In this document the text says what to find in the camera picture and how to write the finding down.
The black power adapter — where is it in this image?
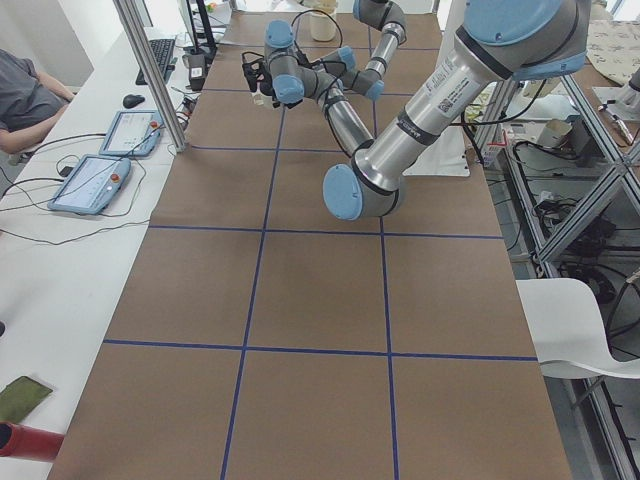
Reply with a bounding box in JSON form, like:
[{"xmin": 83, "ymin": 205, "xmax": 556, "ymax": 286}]
[{"xmin": 187, "ymin": 54, "xmax": 207, "ymax": 92}]

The far blue teach pendant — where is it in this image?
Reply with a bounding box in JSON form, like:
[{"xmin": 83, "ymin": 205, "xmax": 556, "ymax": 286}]
[{"xmin": 99, "ymin": 109, "xmax": 163, "ymax": 158}]

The seated person grey shirt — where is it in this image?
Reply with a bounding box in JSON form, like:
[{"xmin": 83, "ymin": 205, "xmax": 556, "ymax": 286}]
[{"xmin": 1, "ymin": 50, "xmax": 75, "ymax": 154}]

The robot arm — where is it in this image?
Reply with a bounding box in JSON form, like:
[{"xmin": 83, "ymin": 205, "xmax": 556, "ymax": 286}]
[
  {"xmin": 258, "ymin": 0, "xmax": 591, "ymax": 221},
  {"xmin": 315, "ymin": 0, "xmax": 407, "ymax": 101}
]

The blue teach pendant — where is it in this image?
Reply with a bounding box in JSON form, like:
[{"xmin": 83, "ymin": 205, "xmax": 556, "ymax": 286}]
[
  {"xmin": 99, "ymin": 109, "xmax": 163, "ymax": 158},
  {"xmin": 47, "ymin": 155, "xmax": 131, "ymax": 215}
]

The black monitor stand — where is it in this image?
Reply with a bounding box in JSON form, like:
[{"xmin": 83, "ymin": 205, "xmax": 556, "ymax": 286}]
[{"xmin": 185, "ymin": 0, "xmax": 217, "ymax": 66}]

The near blue teach pendant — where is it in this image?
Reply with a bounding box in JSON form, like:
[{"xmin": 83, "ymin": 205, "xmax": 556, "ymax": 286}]
[{"xmin": 47, "ymin": 155, "xmax": 131, "ymax": 215}]

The white plastic chair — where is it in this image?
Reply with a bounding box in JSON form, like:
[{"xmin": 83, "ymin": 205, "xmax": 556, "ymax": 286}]
[{"xmin": 516, "ymin": 278, "xmax": 639, "ymax": 380}]

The green cloth pouch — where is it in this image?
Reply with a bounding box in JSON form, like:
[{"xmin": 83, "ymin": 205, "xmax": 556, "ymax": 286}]
[{"xmin": 1, "ymin": 376, "xmax": 53, "ymax": 424}]

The black keyboard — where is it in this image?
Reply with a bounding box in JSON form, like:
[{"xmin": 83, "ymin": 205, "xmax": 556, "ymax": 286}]
[{"xmin": 148, "ymin": 38, "xmax": 175, "ymax": 83}]

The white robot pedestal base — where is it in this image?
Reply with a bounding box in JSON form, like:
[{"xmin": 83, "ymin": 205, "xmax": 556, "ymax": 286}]
[{"xmin": 404, "ymin": 0, "xmax": 470, "ymax": 177}]

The red cylinder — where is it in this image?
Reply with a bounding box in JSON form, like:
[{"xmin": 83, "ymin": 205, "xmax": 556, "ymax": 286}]
[{"xmin": 1, "ymin": 422, "xmax": 65, "ymax": 462}]

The white HOME mug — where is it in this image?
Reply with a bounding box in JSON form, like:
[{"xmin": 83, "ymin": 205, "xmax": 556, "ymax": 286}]
[{"xmin": 252, "ymin": 83, "xmax": 271, "ymax": 107}]

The aluminium frame post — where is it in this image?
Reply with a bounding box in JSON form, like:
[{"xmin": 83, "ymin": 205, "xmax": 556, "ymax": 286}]
[{"xmin": 113, "ymin": 0, "xmax": 186, "ymax": 153}]

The cream cylinder container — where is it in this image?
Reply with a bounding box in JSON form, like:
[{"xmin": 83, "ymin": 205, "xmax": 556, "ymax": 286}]
[{"xmin": 309, "ymin": 0, "xmax": 338, "ymax": 42}]

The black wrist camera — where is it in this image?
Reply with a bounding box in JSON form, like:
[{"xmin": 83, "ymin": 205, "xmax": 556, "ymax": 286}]
[{"xmin": 241, "ymin": 51, "xmax": 264, "ymax": 93}]

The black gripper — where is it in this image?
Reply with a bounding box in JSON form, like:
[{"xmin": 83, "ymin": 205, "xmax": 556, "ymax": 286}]
[{"xmin": 257, "ymin": 72, "xmax": 276, "ymax": 100}]

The black computer mouse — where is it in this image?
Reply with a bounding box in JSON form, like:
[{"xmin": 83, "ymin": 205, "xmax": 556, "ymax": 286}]
[{"xmin": 122, "ymin": 94, "xmax": 145, "ymax": 109}]

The brown table mat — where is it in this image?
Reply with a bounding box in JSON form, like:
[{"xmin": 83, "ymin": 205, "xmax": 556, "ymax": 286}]
[{"xmin": 50, "ymin": 13, "xmax": 571, "ymax": 479}]

